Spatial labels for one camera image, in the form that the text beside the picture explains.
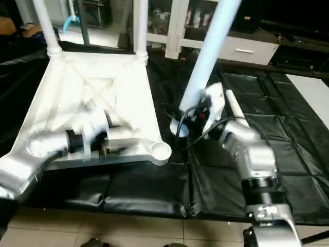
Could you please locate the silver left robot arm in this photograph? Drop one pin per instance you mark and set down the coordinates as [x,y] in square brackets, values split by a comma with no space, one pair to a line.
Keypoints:
[36,154]

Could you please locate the white plastic table leg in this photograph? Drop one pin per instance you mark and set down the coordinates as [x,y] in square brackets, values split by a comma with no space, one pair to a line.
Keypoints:
[234,105]
[47,25]
[140,28]
[211,56]

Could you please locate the white glass-door cabinet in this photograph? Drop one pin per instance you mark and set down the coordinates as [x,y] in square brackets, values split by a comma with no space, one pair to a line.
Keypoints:
[175,28]

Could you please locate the black work mat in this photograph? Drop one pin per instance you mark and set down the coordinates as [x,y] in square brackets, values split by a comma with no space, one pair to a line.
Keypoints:
[154,190]

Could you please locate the black stand leg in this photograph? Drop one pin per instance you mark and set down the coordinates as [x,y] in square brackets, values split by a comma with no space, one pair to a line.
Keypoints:
[313,237]

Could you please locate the flat brown cardboard sheet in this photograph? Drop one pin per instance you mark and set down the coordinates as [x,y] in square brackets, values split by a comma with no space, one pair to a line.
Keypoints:
[7,24]

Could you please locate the white plastic table top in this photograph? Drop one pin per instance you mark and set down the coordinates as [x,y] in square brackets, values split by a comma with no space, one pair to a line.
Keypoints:
[103,92]

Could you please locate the white drawer unit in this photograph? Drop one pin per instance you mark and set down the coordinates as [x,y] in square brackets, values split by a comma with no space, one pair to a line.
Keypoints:
[244,49]

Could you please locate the brown cardboard box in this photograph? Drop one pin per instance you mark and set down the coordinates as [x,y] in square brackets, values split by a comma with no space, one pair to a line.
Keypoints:
[31,30]

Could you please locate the black metal pole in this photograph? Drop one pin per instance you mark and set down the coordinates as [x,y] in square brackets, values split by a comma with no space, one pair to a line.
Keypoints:
[84,20]

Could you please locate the white flat board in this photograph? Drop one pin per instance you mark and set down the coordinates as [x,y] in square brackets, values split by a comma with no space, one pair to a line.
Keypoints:
[311,90]

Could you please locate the blue plastic tool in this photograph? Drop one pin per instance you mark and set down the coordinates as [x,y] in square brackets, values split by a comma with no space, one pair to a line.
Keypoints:
[69,21]

